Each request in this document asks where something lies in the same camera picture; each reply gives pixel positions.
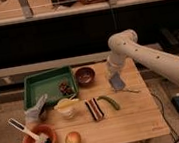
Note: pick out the dark purple bowl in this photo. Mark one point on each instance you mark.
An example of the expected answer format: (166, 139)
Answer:
(85, 76)

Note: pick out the blue grey sponge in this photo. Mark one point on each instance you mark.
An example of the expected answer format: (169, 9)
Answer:
(116, 82)

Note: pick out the green plastic tray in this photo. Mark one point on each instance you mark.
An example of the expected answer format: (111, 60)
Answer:
(48, 83)

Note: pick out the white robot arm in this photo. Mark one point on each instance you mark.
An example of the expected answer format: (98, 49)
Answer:
(124, 44)

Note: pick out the red yellow apple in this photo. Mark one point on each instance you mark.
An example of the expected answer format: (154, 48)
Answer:
(73, 137)

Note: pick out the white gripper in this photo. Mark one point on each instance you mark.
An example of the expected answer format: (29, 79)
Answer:
(113, 67)

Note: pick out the dark grapes bunch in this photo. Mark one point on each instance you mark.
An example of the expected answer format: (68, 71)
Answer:
(65, 89)

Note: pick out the clear cup with banana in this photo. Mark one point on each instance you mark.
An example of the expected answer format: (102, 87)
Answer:
(66, 107)

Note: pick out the white dish brush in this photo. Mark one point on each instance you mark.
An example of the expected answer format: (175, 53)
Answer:
(39, 138)

